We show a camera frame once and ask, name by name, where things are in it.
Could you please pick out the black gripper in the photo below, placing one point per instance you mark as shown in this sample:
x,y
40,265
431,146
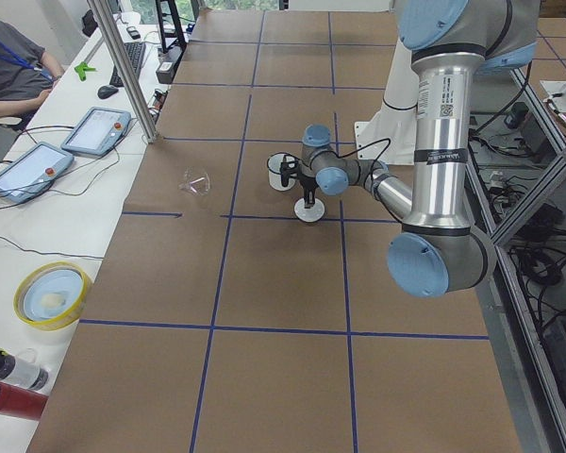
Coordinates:
x,y
307,182

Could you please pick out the white round lid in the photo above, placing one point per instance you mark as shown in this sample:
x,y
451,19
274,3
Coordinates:
x,y
309,214

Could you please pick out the clear glass funnel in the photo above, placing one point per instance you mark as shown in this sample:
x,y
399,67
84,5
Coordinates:
x,y
195,181

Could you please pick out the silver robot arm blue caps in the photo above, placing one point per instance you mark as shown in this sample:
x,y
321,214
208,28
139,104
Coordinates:
x,y
439,250

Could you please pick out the white enamel mug blue rim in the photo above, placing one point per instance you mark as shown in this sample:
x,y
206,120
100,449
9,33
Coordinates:
x,y
276,179

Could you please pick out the black power adapter box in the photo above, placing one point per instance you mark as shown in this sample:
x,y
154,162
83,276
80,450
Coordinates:
x,y
168,63

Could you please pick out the teach pendant tablet far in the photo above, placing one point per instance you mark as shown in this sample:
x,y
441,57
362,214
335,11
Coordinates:
x,y
97,132

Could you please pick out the teach pendant tablet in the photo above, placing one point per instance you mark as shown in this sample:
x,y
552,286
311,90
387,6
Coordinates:
x,y
33,172
97,132

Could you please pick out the black computer mouse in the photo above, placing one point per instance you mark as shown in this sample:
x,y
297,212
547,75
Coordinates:
x,y
106,91

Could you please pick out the green plastic clip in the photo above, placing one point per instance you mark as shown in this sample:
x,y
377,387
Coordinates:
x,y
82,68

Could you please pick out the yellow tape roll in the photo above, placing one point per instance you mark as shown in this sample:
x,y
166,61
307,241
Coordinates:
x,y
69,316

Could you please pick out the teach pendant tablet near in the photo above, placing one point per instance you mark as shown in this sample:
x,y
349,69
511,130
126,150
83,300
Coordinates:
x,y
33,172

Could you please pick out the white plate in roll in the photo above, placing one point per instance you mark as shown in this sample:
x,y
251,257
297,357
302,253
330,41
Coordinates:
x,y
51,294

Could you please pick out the seated person grey shirt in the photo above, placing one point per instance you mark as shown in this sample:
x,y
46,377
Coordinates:
x,y
28,74

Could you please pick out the red cylinder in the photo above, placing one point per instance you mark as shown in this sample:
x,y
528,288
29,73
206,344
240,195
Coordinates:
x,y
21,403

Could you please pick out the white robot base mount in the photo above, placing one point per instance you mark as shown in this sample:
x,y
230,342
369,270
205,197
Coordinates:
x,y
391,133

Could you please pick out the aluminium frame post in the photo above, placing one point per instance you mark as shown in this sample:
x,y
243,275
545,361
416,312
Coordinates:
x,y
115,45

